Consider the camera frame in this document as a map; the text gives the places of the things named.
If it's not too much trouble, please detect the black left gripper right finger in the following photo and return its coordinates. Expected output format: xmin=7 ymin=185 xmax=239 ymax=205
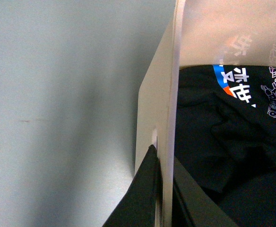
xmin=172 ymin=158 xmax=237 ymax=227

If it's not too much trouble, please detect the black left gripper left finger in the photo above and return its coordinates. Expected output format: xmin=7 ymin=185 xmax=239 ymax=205
xmin=103 ymin=145 xmax=161 ymax=227

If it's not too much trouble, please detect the beige plastic laundry hamper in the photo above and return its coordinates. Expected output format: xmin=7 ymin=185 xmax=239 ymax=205
xmin=135 ymin=0 xmax=276 ymax=227

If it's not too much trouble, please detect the black printed t-shirt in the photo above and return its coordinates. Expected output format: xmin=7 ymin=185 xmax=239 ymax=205
xmin=175 ymin=65 xmax=276 ymax=227

